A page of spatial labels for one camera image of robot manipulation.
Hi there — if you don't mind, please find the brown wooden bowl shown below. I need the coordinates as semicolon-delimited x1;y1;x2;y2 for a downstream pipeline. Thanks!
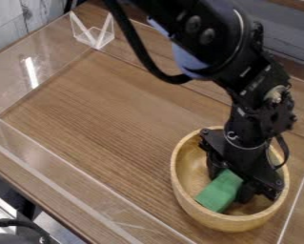
170;130;290;233

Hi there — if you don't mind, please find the clear acrylic tray wall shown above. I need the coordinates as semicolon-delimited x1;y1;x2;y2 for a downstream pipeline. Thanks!
0;17;304;244

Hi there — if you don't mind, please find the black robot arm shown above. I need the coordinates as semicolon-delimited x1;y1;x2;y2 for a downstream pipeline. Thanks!
101;0;296;203

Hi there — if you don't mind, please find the clear acrylic corner bracket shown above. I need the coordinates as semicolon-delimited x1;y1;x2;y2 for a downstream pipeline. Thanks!
69;11;114;50

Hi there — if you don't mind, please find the green rectangular block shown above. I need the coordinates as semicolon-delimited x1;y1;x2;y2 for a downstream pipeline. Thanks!
194;170;242;213

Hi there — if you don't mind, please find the black cable at lower left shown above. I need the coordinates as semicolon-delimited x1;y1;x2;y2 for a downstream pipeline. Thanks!
0;218;53;244

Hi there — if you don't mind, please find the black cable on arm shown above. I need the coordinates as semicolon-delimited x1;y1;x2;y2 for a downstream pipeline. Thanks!
101;0;193;85

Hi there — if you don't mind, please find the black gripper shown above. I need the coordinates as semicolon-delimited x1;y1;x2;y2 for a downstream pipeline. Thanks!
198;121;285;204

